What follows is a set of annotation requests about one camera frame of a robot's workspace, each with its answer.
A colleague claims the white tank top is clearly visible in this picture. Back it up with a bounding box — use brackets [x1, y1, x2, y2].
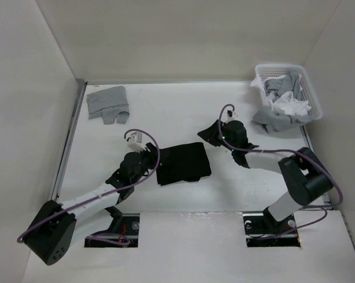
[249, 74, 311, 116]

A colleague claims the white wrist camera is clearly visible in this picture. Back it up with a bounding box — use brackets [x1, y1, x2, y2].
[225, 110, 236, 123]
[126, 132, 146, 152]

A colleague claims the folded grey tank top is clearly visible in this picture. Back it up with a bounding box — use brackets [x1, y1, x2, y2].
[86, 86, 130, 124]

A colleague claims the black tank top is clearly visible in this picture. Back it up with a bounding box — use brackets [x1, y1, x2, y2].
[156, 142, 212, 186]

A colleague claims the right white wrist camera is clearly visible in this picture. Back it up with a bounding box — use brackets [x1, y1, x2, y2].
[225, 110, 236, 123]

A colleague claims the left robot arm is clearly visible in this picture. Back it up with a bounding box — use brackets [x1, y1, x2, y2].
[18, 143, 169, 265]

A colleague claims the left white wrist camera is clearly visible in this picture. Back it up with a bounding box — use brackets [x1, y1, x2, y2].
[126, 132, 146, 152]

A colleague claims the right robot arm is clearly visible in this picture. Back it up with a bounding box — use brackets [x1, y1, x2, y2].
[198, 120, 333, 233]

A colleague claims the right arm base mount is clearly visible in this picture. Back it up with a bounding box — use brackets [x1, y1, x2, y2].
[243, 213, 301, 248]

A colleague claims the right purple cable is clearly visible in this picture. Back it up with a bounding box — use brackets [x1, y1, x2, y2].
[218, 103, 343, 241]

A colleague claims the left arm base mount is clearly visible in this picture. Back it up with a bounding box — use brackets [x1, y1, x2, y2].
[84, 206, 140, 248]

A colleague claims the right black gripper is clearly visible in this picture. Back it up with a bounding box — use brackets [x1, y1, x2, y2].
[198, 120, 236, 152]

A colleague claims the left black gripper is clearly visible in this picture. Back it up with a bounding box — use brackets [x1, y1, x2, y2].
[131, 143, 169, 185]

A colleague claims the white plastic basket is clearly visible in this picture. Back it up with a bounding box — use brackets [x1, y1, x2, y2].
[255, 63, 323, 120]

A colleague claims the grey tank top in basket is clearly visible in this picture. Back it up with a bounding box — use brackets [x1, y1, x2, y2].
[252, 70, 314, 133]

